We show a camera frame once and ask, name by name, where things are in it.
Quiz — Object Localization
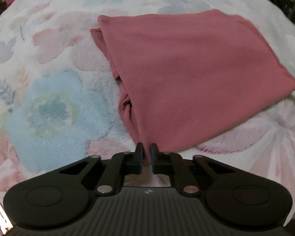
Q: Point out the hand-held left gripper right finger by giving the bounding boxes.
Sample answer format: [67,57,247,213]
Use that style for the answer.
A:
[149,143,239,197]

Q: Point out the floral fleece blanket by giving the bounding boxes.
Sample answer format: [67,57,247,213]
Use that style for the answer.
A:
[0,0,295,202]

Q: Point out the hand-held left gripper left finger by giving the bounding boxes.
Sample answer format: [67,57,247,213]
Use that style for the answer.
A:
[56,143,144,197]

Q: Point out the pink long-sleeve top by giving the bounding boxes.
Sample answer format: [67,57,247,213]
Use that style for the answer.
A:
[90,8,295,153]

